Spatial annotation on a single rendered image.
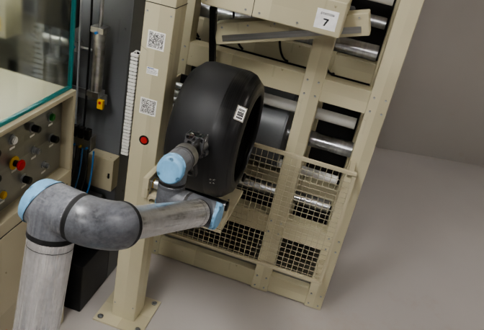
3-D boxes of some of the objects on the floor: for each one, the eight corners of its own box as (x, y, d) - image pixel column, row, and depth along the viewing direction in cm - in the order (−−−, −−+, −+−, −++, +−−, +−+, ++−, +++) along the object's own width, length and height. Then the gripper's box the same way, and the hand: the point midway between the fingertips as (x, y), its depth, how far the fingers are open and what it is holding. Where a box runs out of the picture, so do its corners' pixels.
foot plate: (92, 319, 281) (92, 316, 280) (117, 287, 304) (117, 284, 304) (140, 336, 277) (140, 333, 276) (160, 302, 300) (161, 300, 299)
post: (110, 315, 286) (173, -263, 174) (122, 299, 297) (187, -253, 186) (133, 323, 284) (211, -257, 172) (144, 307, 295) (223, -247, 184)
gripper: (201, 145, 186) (219, 128, 206) (176, 137, 187) (196, 122, 207) (196, 167, 189) (214, 149, 209) (172, 160, 190) (192, 143, 210)
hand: (203, 143), depth 208 cm, fingers closed
